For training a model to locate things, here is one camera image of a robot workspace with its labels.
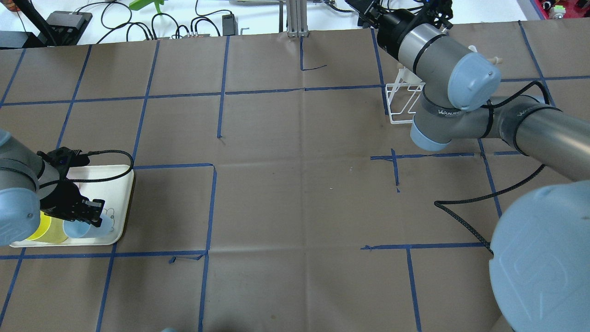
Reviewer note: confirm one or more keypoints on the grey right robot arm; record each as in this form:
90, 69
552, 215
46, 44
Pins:
539, 272

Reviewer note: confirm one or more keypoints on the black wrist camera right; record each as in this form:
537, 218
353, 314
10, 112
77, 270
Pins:
370, 11

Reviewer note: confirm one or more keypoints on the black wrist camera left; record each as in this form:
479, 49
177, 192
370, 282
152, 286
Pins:
63, 158

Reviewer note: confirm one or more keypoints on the aluminium frame post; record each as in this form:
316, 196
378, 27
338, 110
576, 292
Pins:
297, 18

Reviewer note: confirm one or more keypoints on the black power adapter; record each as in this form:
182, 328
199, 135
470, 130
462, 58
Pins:
229, 25

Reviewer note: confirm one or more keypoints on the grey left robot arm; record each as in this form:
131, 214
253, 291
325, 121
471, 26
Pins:
35, 183

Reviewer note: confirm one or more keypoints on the yellow plastic cup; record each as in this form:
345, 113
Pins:
50, 230

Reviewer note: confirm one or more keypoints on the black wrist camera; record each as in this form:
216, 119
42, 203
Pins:
63, 158
370, 11

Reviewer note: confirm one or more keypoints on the green plastic clamp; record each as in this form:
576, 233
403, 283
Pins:
137, 5

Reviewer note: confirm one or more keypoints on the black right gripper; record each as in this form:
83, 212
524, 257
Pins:
391, 24

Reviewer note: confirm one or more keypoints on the light blue plastic cup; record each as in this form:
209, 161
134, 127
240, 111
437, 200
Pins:
81, 230

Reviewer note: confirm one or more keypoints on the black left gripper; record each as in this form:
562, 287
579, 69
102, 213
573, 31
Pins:
62, 197

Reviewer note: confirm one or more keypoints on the white wire cup rack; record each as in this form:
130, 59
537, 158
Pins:
405, 97

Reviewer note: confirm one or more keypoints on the cream rabbit print tray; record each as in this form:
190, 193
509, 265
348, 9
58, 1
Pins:
116, 193

